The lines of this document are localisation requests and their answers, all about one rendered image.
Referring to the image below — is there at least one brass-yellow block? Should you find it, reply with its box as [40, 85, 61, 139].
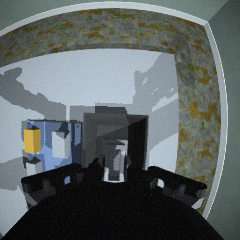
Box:
[24, 128, 41, 154]

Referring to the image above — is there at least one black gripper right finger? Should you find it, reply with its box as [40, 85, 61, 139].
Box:
[123, 156, 207, 212]

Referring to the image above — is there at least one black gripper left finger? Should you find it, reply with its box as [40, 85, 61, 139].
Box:
[21, 155, 105, 209]

